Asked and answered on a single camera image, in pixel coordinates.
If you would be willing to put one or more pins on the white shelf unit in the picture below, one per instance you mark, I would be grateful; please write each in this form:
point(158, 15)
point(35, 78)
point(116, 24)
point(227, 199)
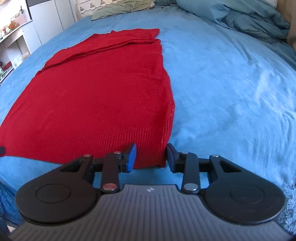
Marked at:
point(19, 38)

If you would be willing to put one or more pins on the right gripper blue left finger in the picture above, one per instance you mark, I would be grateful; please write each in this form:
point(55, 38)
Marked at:
point(114, 163)

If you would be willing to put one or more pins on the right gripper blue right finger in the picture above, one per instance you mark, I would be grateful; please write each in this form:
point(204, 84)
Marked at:
point(188, 165)

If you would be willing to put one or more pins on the green pillow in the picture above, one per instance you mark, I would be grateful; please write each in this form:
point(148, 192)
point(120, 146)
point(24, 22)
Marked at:
point(122, 7)

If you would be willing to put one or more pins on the blue shaggy rug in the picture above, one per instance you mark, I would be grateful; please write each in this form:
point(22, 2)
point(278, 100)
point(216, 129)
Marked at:
point(287, 218)

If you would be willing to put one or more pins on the teal duvet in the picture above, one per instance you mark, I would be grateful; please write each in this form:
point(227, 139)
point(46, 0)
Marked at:
point(258, 19)

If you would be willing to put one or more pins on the cream patterned pillow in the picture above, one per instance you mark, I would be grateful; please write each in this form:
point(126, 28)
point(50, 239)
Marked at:
point(88, 7)

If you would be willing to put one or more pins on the red knit sweater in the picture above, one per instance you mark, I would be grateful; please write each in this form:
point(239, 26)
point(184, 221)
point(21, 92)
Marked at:
point(96, 97)

